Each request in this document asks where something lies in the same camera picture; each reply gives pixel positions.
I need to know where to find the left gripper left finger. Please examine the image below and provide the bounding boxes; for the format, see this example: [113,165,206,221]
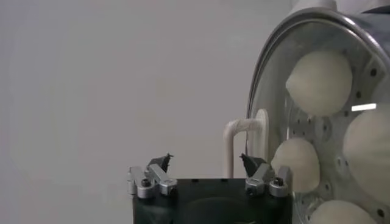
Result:
[127,153,179,200]

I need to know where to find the steel steamer basket white handles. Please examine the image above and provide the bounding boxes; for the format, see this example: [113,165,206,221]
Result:
[248,0,390,224]

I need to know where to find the white steamed baozi bun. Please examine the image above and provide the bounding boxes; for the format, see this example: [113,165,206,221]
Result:
[308,199,378,224]
[285,49,354,117]
[342,108,390,205]
[270,136,321,195]

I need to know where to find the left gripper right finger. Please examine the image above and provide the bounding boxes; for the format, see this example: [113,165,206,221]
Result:
[239,153,292,198]

